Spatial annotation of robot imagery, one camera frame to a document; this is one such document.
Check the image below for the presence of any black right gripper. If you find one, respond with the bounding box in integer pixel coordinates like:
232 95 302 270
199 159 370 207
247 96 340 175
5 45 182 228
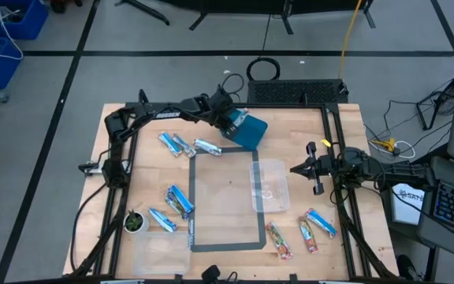
291 141 341 196

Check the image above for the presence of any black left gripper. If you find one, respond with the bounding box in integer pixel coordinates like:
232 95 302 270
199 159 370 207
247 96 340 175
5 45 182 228
207 84 240 140

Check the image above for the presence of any blue red granola bar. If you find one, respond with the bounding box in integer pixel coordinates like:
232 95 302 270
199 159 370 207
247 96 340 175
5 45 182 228
304 207 338 240

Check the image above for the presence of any red green granola bar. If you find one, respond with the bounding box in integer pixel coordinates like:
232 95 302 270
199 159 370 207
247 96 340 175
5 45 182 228
265 220 294 261

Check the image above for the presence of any teal plastic bin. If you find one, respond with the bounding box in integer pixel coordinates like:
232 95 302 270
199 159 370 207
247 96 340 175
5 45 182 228
221 108 269 151

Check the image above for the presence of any clear plastic bin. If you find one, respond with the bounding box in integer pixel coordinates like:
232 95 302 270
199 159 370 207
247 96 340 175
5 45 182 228
133 230 192 277
249 159 291 214

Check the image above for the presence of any black perforated computer case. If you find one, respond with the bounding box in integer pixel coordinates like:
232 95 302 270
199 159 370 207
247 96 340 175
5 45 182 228
247 78 349 105

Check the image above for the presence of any yellow power plug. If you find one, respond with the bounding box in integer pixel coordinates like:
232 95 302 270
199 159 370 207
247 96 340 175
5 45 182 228
370 137 397 155

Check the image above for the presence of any white labelled box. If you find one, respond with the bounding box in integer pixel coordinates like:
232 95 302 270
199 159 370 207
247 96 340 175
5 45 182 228
389 182 427 226

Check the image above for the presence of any black shoe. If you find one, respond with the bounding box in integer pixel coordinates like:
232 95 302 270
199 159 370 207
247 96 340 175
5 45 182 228
395 254 424 283

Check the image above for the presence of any small potted succulent plant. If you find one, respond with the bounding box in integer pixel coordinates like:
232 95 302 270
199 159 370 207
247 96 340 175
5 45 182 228
123 209 151 234

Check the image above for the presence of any silver clamp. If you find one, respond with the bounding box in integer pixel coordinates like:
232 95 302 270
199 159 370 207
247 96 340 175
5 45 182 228
77 159 106 178

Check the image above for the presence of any grey keyboard tray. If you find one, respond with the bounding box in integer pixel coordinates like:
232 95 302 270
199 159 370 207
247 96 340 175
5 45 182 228
415 155 454 266

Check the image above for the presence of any black aluminium table frame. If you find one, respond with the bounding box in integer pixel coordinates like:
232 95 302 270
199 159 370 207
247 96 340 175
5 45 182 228
63 101 400 284

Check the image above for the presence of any coiled black cable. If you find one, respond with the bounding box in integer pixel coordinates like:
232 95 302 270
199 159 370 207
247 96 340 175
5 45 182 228
246 56 281 82

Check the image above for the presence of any yellow hanging cable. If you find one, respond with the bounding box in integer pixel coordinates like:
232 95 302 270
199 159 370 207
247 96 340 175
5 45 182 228
337 0 363 80

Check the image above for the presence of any table-level camera box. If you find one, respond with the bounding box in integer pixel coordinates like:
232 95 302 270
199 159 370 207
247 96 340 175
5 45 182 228
200 264 222 284

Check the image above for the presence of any thick black cable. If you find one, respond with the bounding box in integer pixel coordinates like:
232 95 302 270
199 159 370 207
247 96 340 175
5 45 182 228
69 181 109 273

